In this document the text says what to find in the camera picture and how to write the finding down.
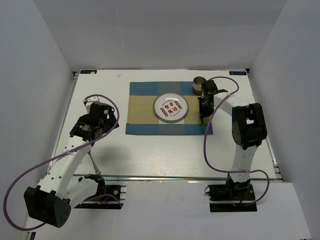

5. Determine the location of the brown metal cup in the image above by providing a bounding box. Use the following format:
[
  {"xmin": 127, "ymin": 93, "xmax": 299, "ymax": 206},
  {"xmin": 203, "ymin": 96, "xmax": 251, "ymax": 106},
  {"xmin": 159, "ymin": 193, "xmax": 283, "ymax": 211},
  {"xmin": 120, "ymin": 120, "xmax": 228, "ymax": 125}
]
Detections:
[{"xmin": 192, "ymin": 76, "xmax": 207, "ymax": 96}]

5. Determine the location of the white plate with red print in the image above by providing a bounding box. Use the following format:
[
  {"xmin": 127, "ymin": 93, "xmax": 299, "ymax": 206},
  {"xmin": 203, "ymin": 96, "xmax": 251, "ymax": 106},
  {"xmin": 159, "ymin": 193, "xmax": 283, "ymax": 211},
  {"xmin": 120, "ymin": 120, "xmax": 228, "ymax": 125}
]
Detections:
[{"xmin": 153, "ymin": 92, "xmax": 189, "ymax": 124}]

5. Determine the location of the blue tan white cloth napkin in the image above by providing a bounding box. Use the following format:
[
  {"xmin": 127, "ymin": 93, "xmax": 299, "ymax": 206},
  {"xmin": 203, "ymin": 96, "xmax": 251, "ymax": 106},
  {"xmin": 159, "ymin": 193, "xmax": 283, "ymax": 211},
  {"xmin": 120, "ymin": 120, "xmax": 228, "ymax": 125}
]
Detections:
[{"xmin": 125, "ymin": 81, "xmax": 205, "ymax": 136}]

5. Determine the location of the fork with pink handle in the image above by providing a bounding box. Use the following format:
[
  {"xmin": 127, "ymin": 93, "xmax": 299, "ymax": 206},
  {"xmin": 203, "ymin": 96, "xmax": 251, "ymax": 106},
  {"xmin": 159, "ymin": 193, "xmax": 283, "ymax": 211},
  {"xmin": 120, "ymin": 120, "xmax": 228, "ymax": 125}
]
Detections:
[{"xmin": 87, "ymin": 151, "xmax": 101, "ymax": 176}]

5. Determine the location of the knife with teal handle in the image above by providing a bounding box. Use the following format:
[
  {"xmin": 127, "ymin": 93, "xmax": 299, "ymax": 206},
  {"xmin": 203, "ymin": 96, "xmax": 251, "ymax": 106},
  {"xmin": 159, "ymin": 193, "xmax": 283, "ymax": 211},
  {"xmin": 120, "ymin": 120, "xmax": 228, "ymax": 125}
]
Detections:
[{"xmin": 200, "ymin": 119, "xmax": 206, "ymax": 134}]

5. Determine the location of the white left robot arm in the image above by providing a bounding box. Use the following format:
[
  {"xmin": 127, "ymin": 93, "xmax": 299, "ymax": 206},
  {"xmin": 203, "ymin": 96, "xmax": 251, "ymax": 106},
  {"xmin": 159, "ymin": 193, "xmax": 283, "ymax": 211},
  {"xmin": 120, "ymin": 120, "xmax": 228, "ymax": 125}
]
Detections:
[{"xmin": 23, "ymin": 101, "xmax": 119, "ymax": 228}]

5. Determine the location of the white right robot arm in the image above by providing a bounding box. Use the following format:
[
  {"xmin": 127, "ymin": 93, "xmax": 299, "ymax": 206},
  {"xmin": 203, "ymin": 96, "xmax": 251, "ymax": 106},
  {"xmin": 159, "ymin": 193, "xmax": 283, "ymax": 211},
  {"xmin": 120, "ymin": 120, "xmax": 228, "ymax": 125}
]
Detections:
[{"xmin": 198, "ymin": 77, "xmax": 267, "ymax": 200}]

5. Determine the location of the blue right corner sticker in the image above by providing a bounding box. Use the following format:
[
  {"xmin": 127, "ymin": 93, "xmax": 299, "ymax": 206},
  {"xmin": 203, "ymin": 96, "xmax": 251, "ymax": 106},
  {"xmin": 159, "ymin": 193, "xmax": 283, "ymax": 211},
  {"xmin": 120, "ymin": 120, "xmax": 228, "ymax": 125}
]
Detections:
[{"xmin": 229, "ymin": 71, "xmax": 247, "ymax": 76}]

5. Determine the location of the blue corner sticker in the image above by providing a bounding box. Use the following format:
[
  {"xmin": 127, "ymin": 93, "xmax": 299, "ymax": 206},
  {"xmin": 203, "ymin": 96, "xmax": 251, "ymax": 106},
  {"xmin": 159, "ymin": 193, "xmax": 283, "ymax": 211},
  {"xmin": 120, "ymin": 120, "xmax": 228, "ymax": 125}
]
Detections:
[
  {"xmin": 79, "ymin": 69, "xmax": 97, "ymax": 75},
  {"xmin": 229, "ymin": 71, "xmax": 247, "ymax": 76}
]

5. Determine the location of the blue left corner sticker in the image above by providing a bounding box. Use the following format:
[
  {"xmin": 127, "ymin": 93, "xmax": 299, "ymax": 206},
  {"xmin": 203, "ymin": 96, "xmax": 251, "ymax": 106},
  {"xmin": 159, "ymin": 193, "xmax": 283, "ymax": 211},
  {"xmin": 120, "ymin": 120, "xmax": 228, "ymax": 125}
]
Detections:
[{"xmin": 79, "ymin": 69, "xmax": 97, "ymax": 75}]

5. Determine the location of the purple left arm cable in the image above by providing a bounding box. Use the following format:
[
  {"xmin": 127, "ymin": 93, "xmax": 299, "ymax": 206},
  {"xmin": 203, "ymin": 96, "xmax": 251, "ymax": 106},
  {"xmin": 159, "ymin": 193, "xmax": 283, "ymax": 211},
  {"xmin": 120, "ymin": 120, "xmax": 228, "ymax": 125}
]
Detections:
[{"xmin": 2, "ymin": 93, "xmax": 123, "ymax": 231}]

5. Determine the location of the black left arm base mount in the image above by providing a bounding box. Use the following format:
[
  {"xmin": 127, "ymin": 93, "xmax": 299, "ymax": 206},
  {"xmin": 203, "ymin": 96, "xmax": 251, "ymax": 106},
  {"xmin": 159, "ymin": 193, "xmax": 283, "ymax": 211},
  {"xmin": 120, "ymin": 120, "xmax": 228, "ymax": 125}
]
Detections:
[{"xmin": 74, "ymin": 174, "xmax": 127, "ymax": 210}]

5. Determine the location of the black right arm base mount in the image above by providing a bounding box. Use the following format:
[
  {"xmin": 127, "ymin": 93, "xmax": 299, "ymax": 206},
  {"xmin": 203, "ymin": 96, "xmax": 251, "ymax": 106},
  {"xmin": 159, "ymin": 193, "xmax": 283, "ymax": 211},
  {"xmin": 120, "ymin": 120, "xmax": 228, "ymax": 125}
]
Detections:
[{"xmin": 204, "ymin": 184, "xmax": 258, "ymax": 213}]

